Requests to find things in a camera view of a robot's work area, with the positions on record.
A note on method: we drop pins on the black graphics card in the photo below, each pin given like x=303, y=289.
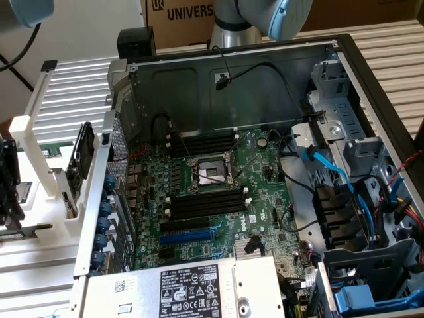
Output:
x=83, y=149

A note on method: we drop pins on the blue expansion slot clip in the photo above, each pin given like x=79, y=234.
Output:
x=103, y=224
x=100, y=240
x=98, y=258
x=109, y=182
x=106, y=208

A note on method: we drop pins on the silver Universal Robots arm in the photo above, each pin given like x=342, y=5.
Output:
x=232, y=33

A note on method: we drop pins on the silver finned heatsink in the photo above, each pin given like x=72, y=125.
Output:
x=239, y=246

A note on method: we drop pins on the silver coin battery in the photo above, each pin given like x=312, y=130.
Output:
x=262, y=142

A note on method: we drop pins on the silver socket locking lever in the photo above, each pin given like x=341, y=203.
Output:
x=245, y=168
x=182, y=143

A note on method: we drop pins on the blue expansion slot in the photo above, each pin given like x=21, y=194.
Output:
x=185, y=236

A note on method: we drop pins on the short black expansion slot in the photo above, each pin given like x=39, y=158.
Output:
x=166, y=254

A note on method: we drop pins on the plain brown cardboard box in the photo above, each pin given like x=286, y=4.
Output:
x=364, y=13

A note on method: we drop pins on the long black expansion slot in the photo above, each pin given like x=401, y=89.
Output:
x=185, y=226

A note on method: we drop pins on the white parts rack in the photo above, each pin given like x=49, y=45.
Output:
x=43, y=212

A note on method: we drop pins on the open grey PC case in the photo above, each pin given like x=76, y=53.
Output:
x=251, y=106

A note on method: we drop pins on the blue plastic drive tray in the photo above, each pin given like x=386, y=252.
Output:
x=354, y=298

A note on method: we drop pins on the silver metal disk bay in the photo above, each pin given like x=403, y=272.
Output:
x=334, y=109

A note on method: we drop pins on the silver power supply with label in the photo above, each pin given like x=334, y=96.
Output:
x=258, y=281

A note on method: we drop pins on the green Dell motherboard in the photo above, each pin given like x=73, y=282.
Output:
x=265, y=205

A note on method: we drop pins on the black end cap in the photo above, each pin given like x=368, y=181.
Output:
x=49, y=65

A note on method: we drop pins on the cardboard box with UR print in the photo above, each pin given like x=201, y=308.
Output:
x=179, y=30

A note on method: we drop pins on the black box device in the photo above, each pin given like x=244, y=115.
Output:
x=136, y=43

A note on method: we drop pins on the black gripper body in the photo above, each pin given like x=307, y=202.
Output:
x=8, y=162

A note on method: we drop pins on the grey plastic disk bay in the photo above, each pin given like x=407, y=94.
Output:
x=364, y=261

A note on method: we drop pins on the CPU socket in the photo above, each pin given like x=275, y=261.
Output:
x=212, y=172

